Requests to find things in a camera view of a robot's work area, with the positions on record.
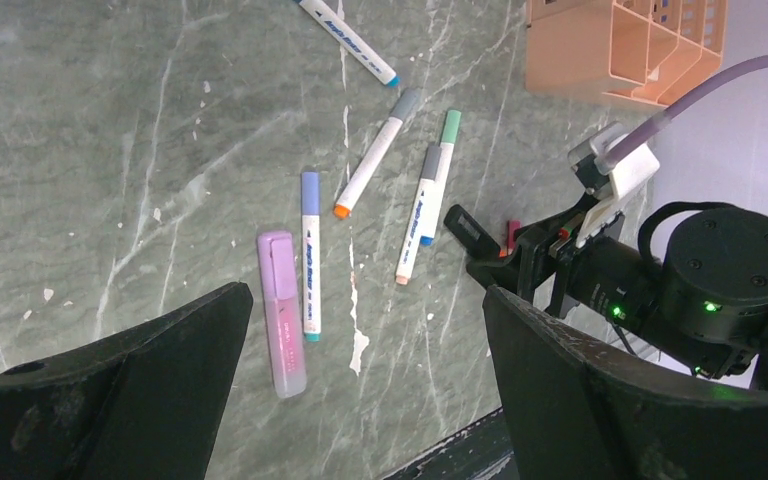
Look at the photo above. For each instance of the blue capped white marker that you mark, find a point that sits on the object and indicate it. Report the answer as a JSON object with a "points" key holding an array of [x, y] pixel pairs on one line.
{"points": [[329, 20]]}

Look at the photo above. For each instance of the pink highlighter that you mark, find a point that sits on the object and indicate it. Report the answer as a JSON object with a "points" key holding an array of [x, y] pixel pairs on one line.
{"points": [[282, 312]]}

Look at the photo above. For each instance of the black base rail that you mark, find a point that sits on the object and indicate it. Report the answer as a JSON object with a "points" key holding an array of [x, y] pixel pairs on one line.
{"points": [[481, 450]]}

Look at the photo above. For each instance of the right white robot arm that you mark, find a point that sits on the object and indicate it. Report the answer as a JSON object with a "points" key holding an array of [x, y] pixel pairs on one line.
{"points": [[695, 285]]}

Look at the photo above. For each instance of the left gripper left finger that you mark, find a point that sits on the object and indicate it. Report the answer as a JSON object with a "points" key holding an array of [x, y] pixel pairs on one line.
{"points": [[144, 403]]}

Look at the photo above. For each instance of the grey capped orange marker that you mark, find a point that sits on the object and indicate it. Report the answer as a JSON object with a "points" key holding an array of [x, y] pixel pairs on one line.
{"points": [[374, 155]]}

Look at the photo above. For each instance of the green capped white marker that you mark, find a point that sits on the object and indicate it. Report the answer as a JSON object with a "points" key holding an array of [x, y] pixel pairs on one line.
{"points": [[446, 147]]}

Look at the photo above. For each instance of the orange plastic file organizer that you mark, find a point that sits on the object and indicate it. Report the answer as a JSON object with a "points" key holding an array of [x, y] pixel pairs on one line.
{"points": [[641, 54]]}

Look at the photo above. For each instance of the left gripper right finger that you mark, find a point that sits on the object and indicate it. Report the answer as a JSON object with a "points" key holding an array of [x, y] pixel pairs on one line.
{"points": [[578, 408]]}

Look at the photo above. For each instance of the lavender capped teal marker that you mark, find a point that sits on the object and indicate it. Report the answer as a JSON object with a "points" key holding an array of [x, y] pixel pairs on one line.
{"points": [[310, 221]]}

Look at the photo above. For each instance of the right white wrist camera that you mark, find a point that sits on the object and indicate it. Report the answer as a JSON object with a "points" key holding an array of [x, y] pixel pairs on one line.
{"points": [[611, 186]]}

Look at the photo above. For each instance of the red capped white marker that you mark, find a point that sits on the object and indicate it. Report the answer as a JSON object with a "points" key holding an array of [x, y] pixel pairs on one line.
{"points": [[512, 227]]}

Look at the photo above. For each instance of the black orange highlighter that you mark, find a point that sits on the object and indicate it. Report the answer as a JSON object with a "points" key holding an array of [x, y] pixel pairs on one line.
{"points": [[477, 242]]}

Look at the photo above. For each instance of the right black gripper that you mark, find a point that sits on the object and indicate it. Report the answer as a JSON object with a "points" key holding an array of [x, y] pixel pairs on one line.
{"points": [[541, 251]]}

